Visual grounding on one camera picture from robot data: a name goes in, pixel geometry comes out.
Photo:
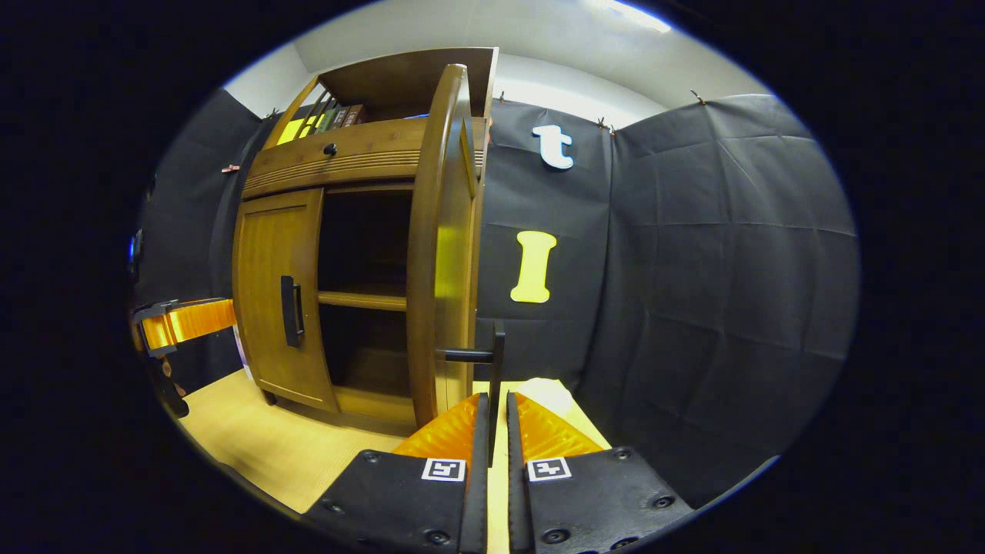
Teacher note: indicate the wooden cabinet door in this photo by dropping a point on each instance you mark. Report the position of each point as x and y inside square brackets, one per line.
[265, 308]
[454, 269]

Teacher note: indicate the wooden drawer with black knob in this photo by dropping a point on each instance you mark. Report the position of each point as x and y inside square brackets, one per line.
[346, 154]

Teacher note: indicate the wooden double-door shoe cabinet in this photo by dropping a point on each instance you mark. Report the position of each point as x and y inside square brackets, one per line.
[408, 73]

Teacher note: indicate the reddish brown book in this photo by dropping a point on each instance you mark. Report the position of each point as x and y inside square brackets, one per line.
[354, 115]

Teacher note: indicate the dark brown book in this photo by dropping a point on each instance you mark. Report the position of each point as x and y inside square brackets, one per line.
[339, 118]

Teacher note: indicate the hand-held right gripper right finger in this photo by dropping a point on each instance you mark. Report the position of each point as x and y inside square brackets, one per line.
[517, 492]

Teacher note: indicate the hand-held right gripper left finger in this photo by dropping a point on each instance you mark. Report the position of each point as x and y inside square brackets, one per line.
[479, 477]

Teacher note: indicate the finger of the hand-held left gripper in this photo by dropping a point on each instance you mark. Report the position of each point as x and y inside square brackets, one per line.
[192, 322]

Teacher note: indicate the wooden inner shelf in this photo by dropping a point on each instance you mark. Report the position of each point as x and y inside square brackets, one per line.
[362, 300]

